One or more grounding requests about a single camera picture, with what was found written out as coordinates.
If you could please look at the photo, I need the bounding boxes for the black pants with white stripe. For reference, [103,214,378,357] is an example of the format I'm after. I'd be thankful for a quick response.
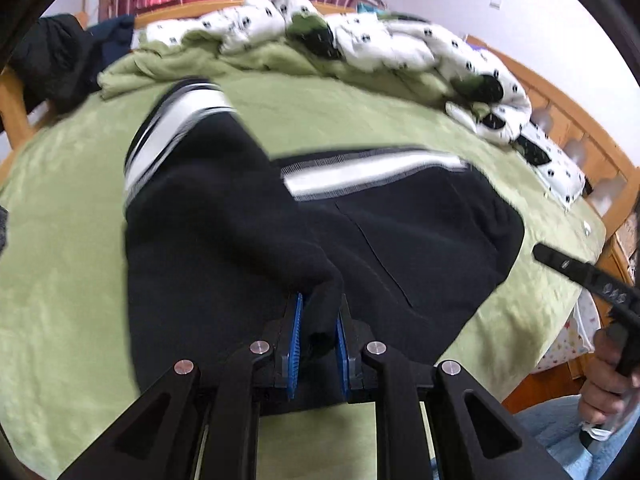
[125,79,525,414]

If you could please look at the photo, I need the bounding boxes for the person's right hand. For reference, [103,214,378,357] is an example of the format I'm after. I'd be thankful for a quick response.
[578,330,639,425]

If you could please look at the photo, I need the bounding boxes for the star patterned fabric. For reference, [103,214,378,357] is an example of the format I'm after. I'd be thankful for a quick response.
[534,289,601,374]

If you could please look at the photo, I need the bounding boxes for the white floral quilt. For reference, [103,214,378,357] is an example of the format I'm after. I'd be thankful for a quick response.
[142,0,586,206]

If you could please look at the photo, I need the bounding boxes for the green plush bed sheet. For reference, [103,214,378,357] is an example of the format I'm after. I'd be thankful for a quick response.
[1,72,606,479]

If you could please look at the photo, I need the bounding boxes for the green plush blanket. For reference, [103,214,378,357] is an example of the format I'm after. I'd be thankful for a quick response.
[98,32,458,107]

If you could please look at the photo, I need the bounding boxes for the grey jeans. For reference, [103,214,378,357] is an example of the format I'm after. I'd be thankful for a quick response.
[0,206,9,255]

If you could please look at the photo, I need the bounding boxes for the navy blue garment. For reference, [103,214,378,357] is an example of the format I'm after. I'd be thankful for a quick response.
[88,14,134,70]

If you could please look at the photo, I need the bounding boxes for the black jacket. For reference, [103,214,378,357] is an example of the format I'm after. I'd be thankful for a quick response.
[8,14,100,113]

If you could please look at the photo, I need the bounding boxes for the wooden bed frame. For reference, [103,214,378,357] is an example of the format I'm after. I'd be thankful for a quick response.
[0,0,640,416]

